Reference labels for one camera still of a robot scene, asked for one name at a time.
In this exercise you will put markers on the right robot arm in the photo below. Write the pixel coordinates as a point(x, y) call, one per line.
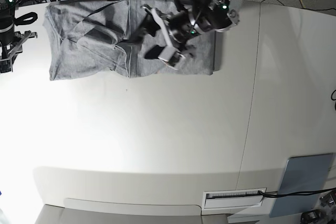
point(11, 41)

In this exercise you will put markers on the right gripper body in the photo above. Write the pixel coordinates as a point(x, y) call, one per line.
point(15, 47)

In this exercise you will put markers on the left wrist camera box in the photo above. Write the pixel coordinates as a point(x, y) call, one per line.
point(172, 58)

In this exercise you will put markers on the black device bottom right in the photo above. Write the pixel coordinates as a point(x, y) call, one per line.
point(310, 217)

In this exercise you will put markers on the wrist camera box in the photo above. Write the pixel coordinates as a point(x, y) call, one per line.
point(172, 58)
point(6, 65)

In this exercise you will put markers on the blue-grey flat panel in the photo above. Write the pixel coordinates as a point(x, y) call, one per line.
point(302, 173)

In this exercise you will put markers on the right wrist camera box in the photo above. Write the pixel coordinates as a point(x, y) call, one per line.
point(6, 65)

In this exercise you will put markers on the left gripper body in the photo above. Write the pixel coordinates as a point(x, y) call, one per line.
point(176, 29)

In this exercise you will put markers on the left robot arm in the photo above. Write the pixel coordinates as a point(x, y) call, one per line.
point(193, 18)

